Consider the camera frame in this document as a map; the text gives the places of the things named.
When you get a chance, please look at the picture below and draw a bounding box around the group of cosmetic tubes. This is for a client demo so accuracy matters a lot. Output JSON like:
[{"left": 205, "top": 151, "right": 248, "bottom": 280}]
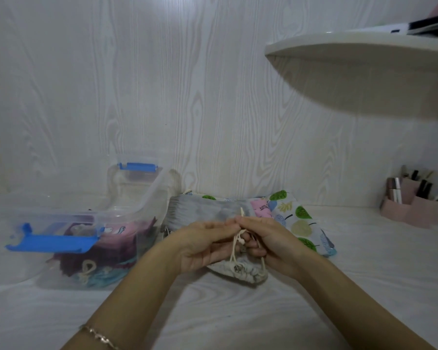
[{"left": 387, "top": 165, "right": 438, "bottom": 204}]

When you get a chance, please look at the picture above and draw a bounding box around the pink printed fabric pouch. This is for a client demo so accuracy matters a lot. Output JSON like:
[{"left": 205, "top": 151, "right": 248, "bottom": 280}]
[{"left": 249, "top": 198, "right": 278, "bottom": 220}]

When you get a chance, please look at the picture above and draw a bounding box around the leaf print fabric pouch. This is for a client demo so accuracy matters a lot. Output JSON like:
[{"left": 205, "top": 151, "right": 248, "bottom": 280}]
[{"left": 266, "top": 190, "right": 338, "bottom": 258}]

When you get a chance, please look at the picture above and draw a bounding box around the clear plastic storage box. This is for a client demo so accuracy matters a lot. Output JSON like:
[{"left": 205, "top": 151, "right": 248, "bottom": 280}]
[{"left": 5, "top": 162, "right": 170, "bottom": 290}]

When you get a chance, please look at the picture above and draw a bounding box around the gold chain bracelet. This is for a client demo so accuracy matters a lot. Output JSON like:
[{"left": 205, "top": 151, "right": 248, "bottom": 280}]
[{"left": 79, "top": 324, "right": 120, "bottom": 350}]

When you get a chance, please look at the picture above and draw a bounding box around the pile of colourful fabric pouches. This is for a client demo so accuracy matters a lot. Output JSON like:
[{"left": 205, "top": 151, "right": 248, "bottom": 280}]
[{"left": 46, "top": 219, "right": 157, "bottom": 288}]

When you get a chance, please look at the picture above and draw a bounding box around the pink desk organizer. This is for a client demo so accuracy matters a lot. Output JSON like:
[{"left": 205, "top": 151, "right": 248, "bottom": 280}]
[{"left": 380, "top": 176, "right": 438, "bottom": 230}]

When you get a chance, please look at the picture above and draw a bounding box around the person's right forearm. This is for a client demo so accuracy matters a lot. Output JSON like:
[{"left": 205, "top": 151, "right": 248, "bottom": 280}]
[{"left": 268, "top": 248, "right": 437, "bottom": 350}]

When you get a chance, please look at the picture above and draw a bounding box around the grey printed drawstring pouch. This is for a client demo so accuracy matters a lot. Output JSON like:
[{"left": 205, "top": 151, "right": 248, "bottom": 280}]
[{"left": 206, "top": 207, "right": 269, "bottom": 286}]

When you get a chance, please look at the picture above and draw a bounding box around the blue box latch handle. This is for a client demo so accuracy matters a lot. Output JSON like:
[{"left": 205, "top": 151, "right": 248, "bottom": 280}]
[{"left": 5, "top": 223, "right": 105, "bottom": 255}]

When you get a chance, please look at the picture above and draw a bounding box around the person's right hand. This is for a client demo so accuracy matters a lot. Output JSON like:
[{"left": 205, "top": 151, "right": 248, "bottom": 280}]
[{"left": 235, "top": 215, "right": 309, "bottom": 282}]

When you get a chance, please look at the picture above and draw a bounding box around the grey fabric pouch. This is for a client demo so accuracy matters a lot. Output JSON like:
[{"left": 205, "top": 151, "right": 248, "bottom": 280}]
[{"left": 166, "top": 193, "right": 256, "bottom": 235}]

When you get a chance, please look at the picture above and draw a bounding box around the person's left forearm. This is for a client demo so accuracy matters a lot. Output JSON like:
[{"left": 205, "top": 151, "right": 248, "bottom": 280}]
[{"left": 60, "top": 240, "right": 183, "bottom": 350}]

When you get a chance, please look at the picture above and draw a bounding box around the white wall shelf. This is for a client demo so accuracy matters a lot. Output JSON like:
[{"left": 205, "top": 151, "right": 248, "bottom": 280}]
[{"left": 265, "top": 31, "right": 438, "bottom": 121}]

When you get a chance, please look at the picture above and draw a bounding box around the black and white device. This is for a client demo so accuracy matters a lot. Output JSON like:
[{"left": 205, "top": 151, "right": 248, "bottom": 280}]
[{"left": 350, "top": 11, "right": 438, "bottom": 38}]

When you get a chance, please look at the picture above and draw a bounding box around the person's left hand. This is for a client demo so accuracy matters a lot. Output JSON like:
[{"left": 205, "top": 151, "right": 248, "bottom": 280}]
[{"left": 167, "top": 220, "right": 241, "bottom": 274}]

